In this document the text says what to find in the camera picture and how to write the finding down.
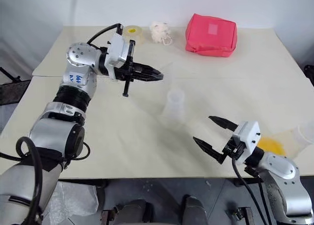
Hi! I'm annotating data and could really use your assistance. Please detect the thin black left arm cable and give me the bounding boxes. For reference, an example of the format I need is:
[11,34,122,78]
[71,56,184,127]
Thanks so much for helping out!
[65,141,91,163]

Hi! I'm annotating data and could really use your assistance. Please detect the pink fabric pouch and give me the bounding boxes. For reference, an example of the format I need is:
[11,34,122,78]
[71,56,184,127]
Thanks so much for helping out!
[185,13,238,58]

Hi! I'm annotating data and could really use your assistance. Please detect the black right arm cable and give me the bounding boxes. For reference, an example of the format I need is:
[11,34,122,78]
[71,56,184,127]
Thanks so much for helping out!
[252,170,273,225]
[231,157,268,225]

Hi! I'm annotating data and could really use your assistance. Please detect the crumpled clear plastic sheet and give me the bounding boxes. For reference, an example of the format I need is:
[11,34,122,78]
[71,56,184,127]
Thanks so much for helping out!
[46,181,99,221]

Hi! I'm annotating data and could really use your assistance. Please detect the beige tape roll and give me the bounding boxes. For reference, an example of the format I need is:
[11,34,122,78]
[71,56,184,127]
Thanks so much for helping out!
[122,25,145,46]

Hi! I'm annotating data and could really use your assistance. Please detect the clear plastic cup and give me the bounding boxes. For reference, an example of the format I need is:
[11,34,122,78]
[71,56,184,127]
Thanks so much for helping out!
[161,86,186,128]

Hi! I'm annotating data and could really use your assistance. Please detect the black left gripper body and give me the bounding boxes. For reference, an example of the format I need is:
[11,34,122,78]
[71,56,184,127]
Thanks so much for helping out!
[113,40,136,98]

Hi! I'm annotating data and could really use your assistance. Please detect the dark rounded shape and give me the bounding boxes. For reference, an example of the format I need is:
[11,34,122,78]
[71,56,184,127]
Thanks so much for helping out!
[114,198,155,225]
[182,195,207,225]

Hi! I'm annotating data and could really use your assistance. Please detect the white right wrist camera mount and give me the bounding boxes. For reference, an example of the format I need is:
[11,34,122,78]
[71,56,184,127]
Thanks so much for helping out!
[231,120,261,161]

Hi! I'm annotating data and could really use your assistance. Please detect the black object at room edge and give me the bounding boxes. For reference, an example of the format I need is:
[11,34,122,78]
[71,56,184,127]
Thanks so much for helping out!
[303,63,314,85]

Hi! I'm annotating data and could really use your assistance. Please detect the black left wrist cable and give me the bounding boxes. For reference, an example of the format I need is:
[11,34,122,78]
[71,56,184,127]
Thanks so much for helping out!
[87,23,124,50]

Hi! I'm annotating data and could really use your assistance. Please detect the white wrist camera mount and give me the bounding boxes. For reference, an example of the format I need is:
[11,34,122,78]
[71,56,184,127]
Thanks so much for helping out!
[231,120,261,161]
[104,34,131,80]

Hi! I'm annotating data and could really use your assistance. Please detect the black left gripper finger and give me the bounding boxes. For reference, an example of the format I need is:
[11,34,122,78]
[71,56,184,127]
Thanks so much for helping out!
[132,62,164,77]
[132,73,163,83]

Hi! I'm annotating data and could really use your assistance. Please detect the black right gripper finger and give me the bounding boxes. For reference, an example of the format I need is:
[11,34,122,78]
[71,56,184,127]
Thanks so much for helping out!
[192,136,230,165]
[208,115,239,132]

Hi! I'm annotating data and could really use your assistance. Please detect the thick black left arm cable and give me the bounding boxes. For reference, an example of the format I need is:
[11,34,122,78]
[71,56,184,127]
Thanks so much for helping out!
[0,136,44,225]

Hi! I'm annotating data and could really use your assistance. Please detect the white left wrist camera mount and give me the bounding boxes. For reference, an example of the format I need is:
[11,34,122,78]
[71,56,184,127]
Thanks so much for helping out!
[104,34,131,80]

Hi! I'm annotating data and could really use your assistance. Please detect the clear beaker with orange liquid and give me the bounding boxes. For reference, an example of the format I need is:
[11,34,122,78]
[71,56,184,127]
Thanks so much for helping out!
[257,129,302,160]

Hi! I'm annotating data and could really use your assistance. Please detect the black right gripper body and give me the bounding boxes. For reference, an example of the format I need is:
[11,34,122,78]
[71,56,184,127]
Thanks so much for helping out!
[222,136,246,160]

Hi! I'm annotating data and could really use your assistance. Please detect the black metal stand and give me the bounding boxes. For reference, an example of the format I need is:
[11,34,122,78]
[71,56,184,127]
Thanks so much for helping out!
[0,66,32,107]

